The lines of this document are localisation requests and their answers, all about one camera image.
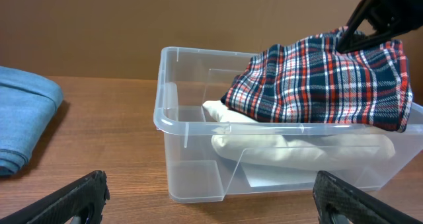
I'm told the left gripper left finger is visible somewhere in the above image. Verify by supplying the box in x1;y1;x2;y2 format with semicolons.
1;170;110;224

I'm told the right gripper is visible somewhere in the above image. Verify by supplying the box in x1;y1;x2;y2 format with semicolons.
336;0;422;54

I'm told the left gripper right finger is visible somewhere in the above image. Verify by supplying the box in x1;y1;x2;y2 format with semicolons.
313;170;422;224

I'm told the plaid flannel cloth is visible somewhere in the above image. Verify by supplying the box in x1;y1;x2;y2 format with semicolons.
221;27;413;132

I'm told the cream cloth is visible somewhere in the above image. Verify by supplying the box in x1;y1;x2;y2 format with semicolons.
202;100;396;172

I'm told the folded blue cloth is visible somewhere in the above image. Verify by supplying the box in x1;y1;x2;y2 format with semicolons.
1;66;63;176

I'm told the clear plastic storage bin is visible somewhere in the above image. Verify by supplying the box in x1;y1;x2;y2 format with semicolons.
153;47;422;203

